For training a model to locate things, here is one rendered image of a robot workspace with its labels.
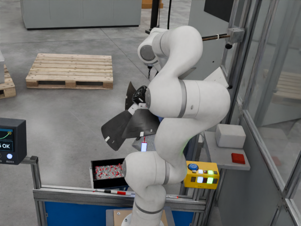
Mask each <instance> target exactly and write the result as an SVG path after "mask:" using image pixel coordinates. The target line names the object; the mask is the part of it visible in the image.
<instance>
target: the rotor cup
mask: <svg viewBox="0 0 301 226"><path fill-rule="evenodd" d="M147 88H148V87H147V86H146V85H143V86H141V87H140V88H138V89H137V90H136V92H135V93H134V95H133V97H132V101H133V102H134V103H135V104H137V105H139V103H146V102H145V93H146V89H147ZM138 92H140V93H139V94H138ZM139 98H140V99H141V100H142V101H143V102H142V101H140V100H139Z"/></svg>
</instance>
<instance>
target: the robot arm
mask: <svg viewBox="0 0 301 226"><path fill-rule="evenodd" d="M145 33H147V34H149V36H148V37H147V38H146V39H145V40H144V41H143V42H142V43H141V44H140V45H139V47H138V56H139V58H140V59H141V60H142V61H143V62H145V63H152V64H153V66H154V67H155V68H156V70H157V71H158V72H159V73H158V74H157V75H156V76H155V77H154V78H153V80H152V81H151V82H150V84H149V86H148V88H147V90H146V93H145V102H146V106H147V107H148V109H149V111H150V112H151V113H152V114H154V115H156V116H158V117H163V118H164V119H163V120H162V121H161V123H160V125H159V127H158V129H157V132H156V135H155V140H154V145H155V149H156V151H143V152H133V153H131V154H129V155H128V156H127V157H126V158H125V159H124V162H123V165H122V171H123V176H124V178H125V181H126V182H127V184H128V185H129V186H130V188H131V189H132V190H133V191H134V192H135V198H134V204H133V210H132V213H131V214H129V215H128V216H127V217H126V218H125V219H124V220H123V222H122V224H121V226H164V224H163V223H162V221H161V217H162V213H163V209H164V205H165V201H166V190H165V188H164V187H163V186H162V185H168V184H176V183H179V182H181V181H183V180H184V179H185V177H186V175H187V163H186V159H185V156H184V154H183V150H184V148H185V146H186V145H187V143H188V141H189V140H190V139H191V138H192V137H194V136H195V135H197V134H199V133H201V132H203V131H205V130H207V129H209V128H211V127H213V126H215V125H216V124H218V123H219V122H220V121H221V120H223V119H224V117H225V116H226V115H227V113H228V112H229V109H230V104H231V99H230V94H229V92H228V91H227V89H226V88H225V86H223V85H222V84H220V83H217V82H212V81H200V80H180V79H178V77H179V76H180V75H182V74H183V73H185V72H186V71H188V70H189V69H191V68H192V67H193V66H194V65H196V64H197V63H198V61H199V60H200V58H201V57H202V52H203V42H202V38H201V35H200V33H199V32H198V30H196V29H195V28H194V27H192V26H179V27H176V28H173V29H169V30H167V29H162V28H159V25H157V26H156V27H154V28H152V29H151V28H150V29H149V30H145Z"/></svg>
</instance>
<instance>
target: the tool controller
mask: <svg viewBox="0 0 301 226"><path fill-rule="evenodd" d="M0 153H1V154H2V157H1V158H0V164H8V165H19V164H20V163H21V162H22V161H23V159H24V158H25V157H26V156H27V144H26V120H24V119H13V118H1V117H0ZM8 153H11V154H12V155H13V157H12V159H8V158H7V154H8Z"/></svg>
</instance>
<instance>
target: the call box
mask: <svg viewBox="0 0 301 226"><path fill-rule="evenodd" d="M186 163H187V175H186V177H185V179H184V186H185V187H191V188H204V189H216V188H217V185H218V181H219V171H218V168H217V164H216V163H210V162H198V161H186ZM192 163H194V164H196V165H197V166H198V167H197V169H196V173H192V169H190V168H189V165H190V164H192ZM199 170H202V171H203V173H199ZM204 170H207V172H208V171H212V173H213V174H209V172H208V173H207V174H205V173H204ZM213 171H217V173H218V174H214V172H213ZM191 177H196V180H195V182H191ZM198 177H201V178H213V179H214V178H217V179H218V180H217V184H214V183H198Z"/></svg>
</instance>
